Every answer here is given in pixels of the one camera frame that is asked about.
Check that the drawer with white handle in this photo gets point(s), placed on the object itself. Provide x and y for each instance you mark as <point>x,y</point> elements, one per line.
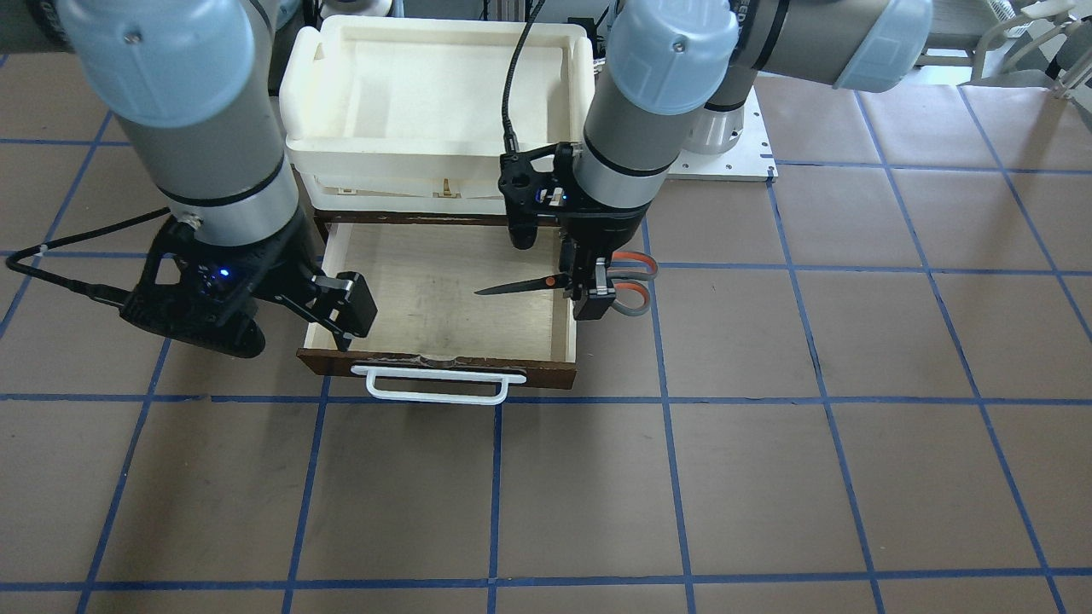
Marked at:
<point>436,336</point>

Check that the grey orange scissors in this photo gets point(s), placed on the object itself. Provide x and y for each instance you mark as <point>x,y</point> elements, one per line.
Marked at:
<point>629,271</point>

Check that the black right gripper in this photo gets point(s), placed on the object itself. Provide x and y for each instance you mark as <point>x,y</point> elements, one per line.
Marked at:
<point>283,256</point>

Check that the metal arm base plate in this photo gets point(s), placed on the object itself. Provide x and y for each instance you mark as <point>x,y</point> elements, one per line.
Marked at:
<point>734,145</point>

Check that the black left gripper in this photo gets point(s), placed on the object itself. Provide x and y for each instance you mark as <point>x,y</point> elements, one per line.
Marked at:
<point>607,227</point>

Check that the dark wooden drawer box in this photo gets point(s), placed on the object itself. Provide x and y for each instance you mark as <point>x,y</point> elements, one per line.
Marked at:
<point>346,215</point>

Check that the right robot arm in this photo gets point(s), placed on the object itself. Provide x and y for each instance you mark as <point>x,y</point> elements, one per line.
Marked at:
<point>188,81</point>

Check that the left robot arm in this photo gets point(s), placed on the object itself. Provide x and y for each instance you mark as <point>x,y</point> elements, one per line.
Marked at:
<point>677,76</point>

